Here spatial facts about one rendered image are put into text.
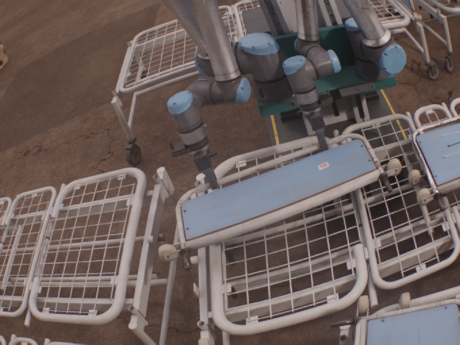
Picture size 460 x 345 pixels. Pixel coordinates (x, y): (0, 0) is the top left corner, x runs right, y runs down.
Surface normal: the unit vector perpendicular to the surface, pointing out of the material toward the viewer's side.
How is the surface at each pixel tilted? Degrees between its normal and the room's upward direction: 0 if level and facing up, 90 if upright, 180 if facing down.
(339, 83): 0
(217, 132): 0
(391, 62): 95
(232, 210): 1
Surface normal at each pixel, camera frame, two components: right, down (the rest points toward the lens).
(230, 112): -0.31, -0.72
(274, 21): 0.04, 0.64
